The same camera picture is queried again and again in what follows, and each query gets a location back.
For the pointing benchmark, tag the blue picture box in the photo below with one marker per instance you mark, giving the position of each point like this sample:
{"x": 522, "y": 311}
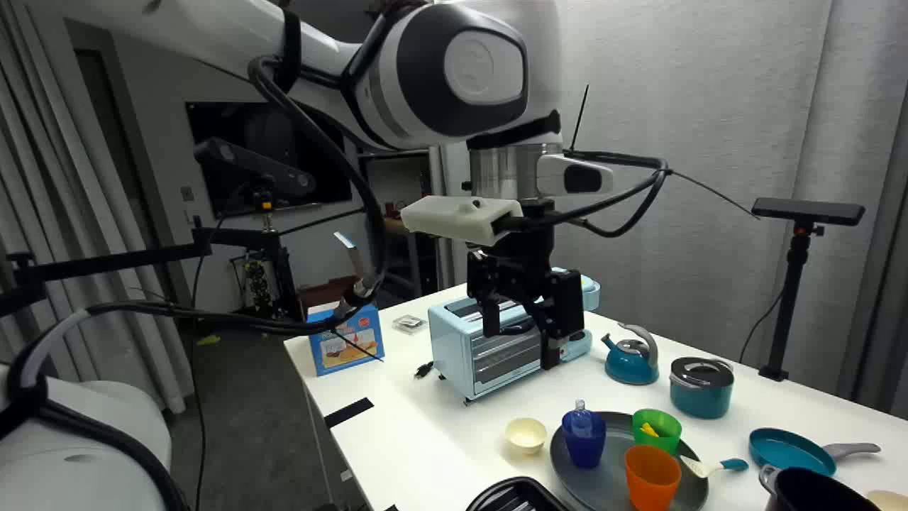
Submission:
{"x": 345, "y": 341}

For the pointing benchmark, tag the brown low cardboard box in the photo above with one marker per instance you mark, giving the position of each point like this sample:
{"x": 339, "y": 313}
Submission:
{"x": 326, "y": 290}

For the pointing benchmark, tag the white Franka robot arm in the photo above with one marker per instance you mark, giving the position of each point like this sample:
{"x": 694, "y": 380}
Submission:
{"x": 456, "y": 67}

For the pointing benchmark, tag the black wall monitor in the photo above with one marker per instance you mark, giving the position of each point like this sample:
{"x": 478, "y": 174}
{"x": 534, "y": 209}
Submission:
{"x": 229, "y": 123}

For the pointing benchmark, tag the black pot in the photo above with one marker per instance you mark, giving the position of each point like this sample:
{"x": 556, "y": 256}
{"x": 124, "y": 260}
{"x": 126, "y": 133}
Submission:
{"x": 813, "y": 493}

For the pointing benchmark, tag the orange plastic cup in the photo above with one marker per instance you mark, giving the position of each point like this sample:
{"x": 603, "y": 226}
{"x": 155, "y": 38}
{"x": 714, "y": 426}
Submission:
{"x": 653, "y": 479}

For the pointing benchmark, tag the grey round plate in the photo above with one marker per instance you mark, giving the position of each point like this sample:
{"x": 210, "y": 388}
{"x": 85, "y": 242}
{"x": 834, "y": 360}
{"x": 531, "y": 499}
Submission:
{"x": 586, "y": 485}

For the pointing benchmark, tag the small cream bowl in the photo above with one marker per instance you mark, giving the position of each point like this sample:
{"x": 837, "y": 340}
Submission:
{"x": 525, "y": 439}

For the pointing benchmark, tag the light blue toy toaster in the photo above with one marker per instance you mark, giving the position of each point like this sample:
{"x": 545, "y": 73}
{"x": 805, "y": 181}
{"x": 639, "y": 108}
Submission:
{"x": 473, "y": 351}

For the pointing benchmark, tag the grey white curtain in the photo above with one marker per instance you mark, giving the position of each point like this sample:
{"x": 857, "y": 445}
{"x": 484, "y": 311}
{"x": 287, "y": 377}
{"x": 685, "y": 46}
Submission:
{"x": 719, "y": 94}

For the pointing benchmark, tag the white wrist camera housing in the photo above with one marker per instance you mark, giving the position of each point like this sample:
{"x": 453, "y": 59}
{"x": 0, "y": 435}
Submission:
{"x": 460, "y": 221}

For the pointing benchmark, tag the black camera bar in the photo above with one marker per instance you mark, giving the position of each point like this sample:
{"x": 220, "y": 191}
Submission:
{"x": 809, "y": 211}

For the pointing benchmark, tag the wall outlet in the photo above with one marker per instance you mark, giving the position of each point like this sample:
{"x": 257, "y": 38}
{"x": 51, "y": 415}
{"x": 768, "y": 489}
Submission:
{"x": 185, "y": 191}

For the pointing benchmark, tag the black tape strip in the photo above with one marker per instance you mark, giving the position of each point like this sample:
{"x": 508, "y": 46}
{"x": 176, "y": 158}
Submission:
{"x": 346, "y": 412}

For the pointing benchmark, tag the blue plastic cup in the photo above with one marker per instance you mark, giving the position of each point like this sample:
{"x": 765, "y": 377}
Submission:
{"x": 582, "y": 445}

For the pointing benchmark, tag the small grey card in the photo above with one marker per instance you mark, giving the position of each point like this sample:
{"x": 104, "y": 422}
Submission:
{"x": 410, "y": 324}

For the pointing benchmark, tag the small yellow toy piece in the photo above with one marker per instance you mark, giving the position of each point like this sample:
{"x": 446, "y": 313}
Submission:
{"x": 647, "y": 429}

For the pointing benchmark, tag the cream round plush toy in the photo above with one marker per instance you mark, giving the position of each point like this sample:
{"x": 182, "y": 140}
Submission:
{"x": 891, "y": 500}

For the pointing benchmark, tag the grey pleated curtain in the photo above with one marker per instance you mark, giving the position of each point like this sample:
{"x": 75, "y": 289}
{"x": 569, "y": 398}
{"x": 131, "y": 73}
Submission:
{"x": 58, "y": 188}

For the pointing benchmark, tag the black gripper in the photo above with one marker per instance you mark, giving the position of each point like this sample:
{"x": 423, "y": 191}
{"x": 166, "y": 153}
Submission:
{"x": 519, "y": 260}

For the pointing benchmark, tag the small teal spoon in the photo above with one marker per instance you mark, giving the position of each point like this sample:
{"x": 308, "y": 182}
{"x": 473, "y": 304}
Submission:
{"x": 732, "y": 463}

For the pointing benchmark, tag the black camera stand pole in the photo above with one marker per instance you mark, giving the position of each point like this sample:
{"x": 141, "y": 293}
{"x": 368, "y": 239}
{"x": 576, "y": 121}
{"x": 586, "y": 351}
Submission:
{"x": 790, "y": 302}

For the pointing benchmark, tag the teal bowl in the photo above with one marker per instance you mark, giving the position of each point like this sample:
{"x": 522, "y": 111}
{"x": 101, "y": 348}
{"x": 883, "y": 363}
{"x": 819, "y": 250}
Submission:
{"x": 630, "y": 360}

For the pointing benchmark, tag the dark shelf unit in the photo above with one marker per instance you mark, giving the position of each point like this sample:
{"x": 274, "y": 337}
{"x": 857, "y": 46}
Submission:
{"x": 416, "y": 216}

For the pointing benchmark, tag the light blue box yellow spot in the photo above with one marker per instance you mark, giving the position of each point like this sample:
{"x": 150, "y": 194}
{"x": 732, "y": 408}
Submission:
{"x": 590, "y": 289}

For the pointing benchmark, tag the cream toy utensil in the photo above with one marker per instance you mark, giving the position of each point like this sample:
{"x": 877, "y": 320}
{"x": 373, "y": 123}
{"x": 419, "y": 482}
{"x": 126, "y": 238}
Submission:
{"x": 697, "y": 468}

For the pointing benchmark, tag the green plastic cup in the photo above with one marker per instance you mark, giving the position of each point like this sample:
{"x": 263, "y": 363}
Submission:
{"x": 663, "y": 442}

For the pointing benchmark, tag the teal pot with lid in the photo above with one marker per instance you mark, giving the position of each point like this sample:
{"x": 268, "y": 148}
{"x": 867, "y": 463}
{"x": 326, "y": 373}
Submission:
{"x": 701, "y": 394}

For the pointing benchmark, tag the small electrical box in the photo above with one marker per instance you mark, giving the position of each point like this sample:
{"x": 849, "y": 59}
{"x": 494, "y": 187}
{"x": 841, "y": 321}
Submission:
{"x": 254, "y": 285}

